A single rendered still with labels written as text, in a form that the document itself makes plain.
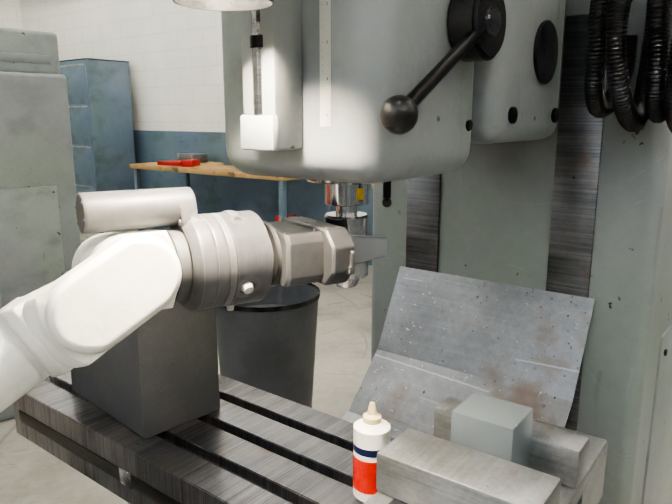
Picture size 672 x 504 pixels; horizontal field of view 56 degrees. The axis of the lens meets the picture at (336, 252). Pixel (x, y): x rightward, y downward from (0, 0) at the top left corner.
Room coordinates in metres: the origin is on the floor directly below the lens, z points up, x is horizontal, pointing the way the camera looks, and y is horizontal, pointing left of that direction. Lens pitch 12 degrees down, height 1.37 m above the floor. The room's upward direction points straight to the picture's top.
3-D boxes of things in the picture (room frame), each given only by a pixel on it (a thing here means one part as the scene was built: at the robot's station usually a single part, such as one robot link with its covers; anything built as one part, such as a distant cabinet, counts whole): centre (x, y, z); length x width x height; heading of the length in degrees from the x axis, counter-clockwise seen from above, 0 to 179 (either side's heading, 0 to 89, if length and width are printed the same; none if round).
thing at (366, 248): (0.62, -0.03, 1.24); 0.06 x 0.02 x 0.03; 123
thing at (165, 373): (0.86, 0.28, 1.06); 0.22 x 0.12 x 0.20; 46
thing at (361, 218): (0.65, -0.01, 1.26); 0.05 x 0.05 x 0.01
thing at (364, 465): (0.62, -0.04, 1.01); 0.04 x 0.04 x 0.11
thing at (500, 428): (0.54, -0.15, 1.07); 0.06 x 0.05 x 0.06; 54
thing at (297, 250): (0.60, 0.07, 1.23); 0.13 x 0.12 x 0.10; 33
